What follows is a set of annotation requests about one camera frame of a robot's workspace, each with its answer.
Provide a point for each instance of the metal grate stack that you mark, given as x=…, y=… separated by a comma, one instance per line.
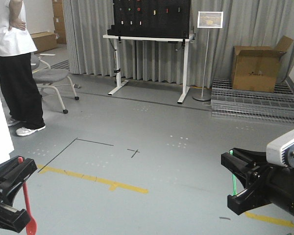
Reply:
x=277, y=106

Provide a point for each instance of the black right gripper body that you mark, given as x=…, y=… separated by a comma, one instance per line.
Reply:
x=270, y=184

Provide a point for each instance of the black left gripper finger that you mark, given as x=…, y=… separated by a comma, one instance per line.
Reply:
x=13, y=174

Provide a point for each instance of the white desk with black pegboard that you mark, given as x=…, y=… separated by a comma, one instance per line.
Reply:
x=151, y=20

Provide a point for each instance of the red plastic spoon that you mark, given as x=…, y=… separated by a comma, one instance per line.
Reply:
x=31, y=227

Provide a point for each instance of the green plastic spoon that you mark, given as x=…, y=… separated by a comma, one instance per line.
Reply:
x=233, y=178

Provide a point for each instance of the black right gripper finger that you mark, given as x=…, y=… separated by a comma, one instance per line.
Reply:
x=13, y=219

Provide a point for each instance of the sign stand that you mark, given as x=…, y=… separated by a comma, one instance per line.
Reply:
x=208, y=20

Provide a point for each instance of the grey chair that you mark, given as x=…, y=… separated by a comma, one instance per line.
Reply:
x=45, y=76

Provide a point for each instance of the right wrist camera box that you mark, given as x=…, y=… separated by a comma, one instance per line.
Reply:
x=280, y=151

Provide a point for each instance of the open cardboard box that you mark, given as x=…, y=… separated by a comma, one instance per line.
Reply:
x=257, y=68

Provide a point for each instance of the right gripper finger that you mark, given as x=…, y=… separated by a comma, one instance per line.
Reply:
x=251, y=168
x=247, y=202

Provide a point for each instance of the person in white shirt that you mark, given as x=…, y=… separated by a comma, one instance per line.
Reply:
x=16, y=81

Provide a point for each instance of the stacked cardboard boxes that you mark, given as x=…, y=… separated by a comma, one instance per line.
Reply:
x=45, y=23

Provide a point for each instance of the grey curtain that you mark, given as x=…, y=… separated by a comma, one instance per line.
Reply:
x=245, y=23

